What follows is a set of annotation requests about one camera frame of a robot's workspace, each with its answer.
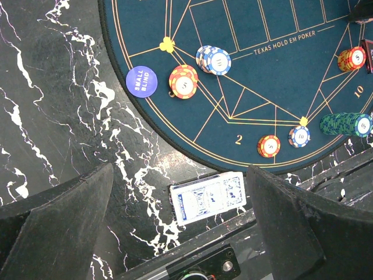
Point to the blue white poker chip stack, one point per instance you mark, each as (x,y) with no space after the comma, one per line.
(299,136)

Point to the orange poker chip stack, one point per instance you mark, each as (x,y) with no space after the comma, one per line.
(269,146)

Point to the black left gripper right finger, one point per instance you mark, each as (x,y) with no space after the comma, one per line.
(307,236)

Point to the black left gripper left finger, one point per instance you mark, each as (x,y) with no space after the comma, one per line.
(52,235)

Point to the purple small blind button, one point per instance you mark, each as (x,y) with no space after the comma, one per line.
(141,81)

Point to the round blue poker mat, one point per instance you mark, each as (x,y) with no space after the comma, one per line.
(283,74)

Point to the orange chips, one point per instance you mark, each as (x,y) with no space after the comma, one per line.
(351,59)
(183,82)

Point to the blue white chips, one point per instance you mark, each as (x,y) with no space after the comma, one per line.
(213,60)

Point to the blue playing card box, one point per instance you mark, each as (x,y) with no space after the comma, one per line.
(200,199)

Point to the green poker chip stack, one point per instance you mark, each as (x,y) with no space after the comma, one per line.
(350,124)

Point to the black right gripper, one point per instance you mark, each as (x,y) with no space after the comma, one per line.
(362,12)

